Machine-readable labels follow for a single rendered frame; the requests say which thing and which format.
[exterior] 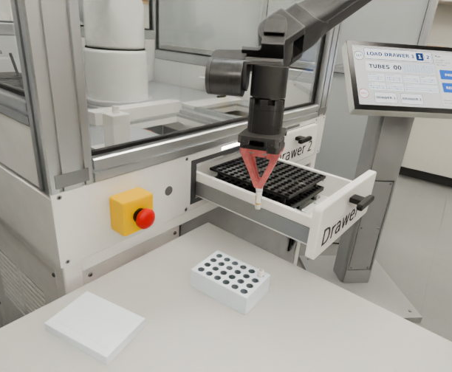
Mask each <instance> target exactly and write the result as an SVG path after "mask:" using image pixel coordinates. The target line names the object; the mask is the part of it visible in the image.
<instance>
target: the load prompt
mask: <svg viewBox="0 0 452 372"><path fill-rule="evenodd" d="M363 50H364V56H365V58H366V59H378V60H389V61H410V62H422V63H434V61H433V57H432V53H431V52H418V51H407V50H396V49H375V48H365V47H364V48H363Z"/></svg>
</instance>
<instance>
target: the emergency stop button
mask: <svg viewBox="0 0 452 372"><path fill-rule="evenodd" d="M154 219H155V213H154V211H153V210H151V209H149V208H145V209H143V210H141V211H140V212H139V213H138V214H137V217H136V224H137V226H138V227H139V228H141V229H143V230H144V229H147V228H149V227H150V226H151V225H152V224H153V223H154Z"/></svg>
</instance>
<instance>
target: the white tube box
mask: <svg viewBox="0 0 452 372"><path fill-rule="evenodd" d="M257 271H258V269H257V268H255V267H253V266H251V265H249V264H246V263H244V262H242V261H240V260H238V259H235V258H233V257H231V256H229V255H227V254H224V253H223V252H220V251H218V250H217V251H215V252H214V253H213V254H212V255H210V256H208V257H207V258H206V259H205V260H203V261H202V262H200V263H199V264H197V265H196V266H195V267H194V268H192V269H191V286H192V287H194V288H195V289H198V290H199V291H201V292H203V293H205V294H206V295H208V296H210V297H212V298H213V299H215V300H218V301H219V302H220V303H223V304H225V305H226V306H228V307H230V308H232V309H234V310H235V311H237V312H239V313H241V314H243V315H244V316H245V315H246V314H247V313H248V312H249V310H251V308H252V307H254V305H255V304H257V302H259V301H260V299H261V298H262V297H263V296H264V295H265V294H266V293H267V292H268V289H269V285H270V275H269V274H267V273H266V272H264V276H263V277H262V278H259V277H258V276H257Z"/></svg>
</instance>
